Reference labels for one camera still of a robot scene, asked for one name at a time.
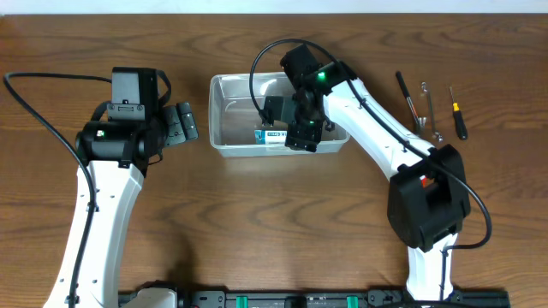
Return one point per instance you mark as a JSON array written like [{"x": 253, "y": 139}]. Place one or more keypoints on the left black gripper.
[{"x": 174, "y": 133}]

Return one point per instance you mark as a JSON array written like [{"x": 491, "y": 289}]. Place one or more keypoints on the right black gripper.
[{"x": 302, "y": 139}]

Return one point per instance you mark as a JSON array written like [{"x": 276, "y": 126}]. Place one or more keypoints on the blue white screwdriver set box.
[{"x": 270, "y": 137}]

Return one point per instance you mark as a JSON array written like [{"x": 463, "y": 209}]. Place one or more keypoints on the clear plastic storage container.
[{"x": 233, "y": 117}]

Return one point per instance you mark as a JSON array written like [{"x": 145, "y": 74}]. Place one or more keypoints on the small black handled claw hammer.
[{"x": 418, "y": 121}]

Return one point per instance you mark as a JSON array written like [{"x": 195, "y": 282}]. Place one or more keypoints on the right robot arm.
[{"x": 427, "y": 201}]

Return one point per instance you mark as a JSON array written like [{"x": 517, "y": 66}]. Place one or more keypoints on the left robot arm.
[{"x": 116, "y": 148}]

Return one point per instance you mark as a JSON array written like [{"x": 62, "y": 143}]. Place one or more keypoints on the silver metal wrench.
[{"x": 435, "y": 133}]

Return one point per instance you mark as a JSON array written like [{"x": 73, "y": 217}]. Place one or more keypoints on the black yellow handled screwdriver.
[{"x": 461, "y": 130}]

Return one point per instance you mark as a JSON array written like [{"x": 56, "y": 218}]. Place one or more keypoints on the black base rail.
[{"x": 166, "y": 297}]

